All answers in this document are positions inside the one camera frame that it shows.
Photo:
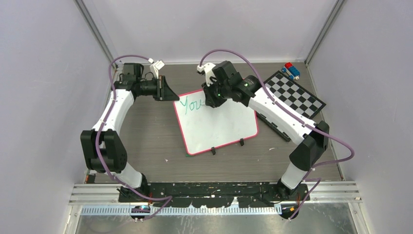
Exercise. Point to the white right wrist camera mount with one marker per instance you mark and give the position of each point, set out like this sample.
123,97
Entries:
207,71

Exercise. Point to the aluminium frame rail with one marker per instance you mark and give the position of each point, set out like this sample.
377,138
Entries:
102,199

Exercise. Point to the black white chessboard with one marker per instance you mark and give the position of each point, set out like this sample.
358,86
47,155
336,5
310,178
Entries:
294,95

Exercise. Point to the red blue toy blocks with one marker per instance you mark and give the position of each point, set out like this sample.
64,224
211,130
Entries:
291,71

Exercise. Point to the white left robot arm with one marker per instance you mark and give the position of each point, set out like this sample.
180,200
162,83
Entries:
102,147

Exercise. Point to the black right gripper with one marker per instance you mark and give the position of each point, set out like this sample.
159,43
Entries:
211,100

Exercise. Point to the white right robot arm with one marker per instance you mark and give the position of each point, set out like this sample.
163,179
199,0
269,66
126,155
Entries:
308,136

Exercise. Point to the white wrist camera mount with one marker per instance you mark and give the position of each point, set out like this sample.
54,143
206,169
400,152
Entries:
207,71
156,66

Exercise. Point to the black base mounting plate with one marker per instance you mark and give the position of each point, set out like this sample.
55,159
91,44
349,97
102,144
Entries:
215,194

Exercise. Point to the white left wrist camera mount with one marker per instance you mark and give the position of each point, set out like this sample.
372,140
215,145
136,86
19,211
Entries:
156,66

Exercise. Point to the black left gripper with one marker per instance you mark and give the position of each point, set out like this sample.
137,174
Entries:
164,92

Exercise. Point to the pink-framed whiteboard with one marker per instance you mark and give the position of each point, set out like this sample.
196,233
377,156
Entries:
204,128

